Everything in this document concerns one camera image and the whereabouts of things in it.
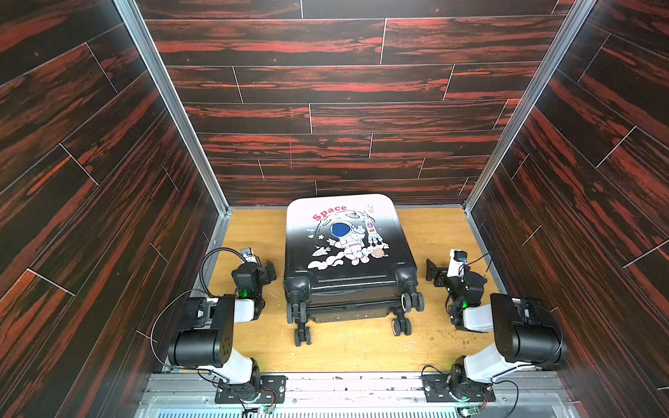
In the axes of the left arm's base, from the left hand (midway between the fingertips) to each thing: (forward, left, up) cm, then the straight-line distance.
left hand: (258, 263), depth 95 cm
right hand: (+1, -69, +3) cm, 69 cm away
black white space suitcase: (-9, -32, +18) cm, 38 cm away
